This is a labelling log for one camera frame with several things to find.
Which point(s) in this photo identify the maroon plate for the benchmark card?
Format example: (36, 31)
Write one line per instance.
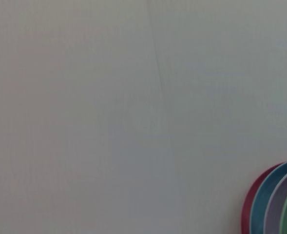
(246, 207)

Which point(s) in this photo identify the dark blue plate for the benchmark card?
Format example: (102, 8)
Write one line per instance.
(262, 195)

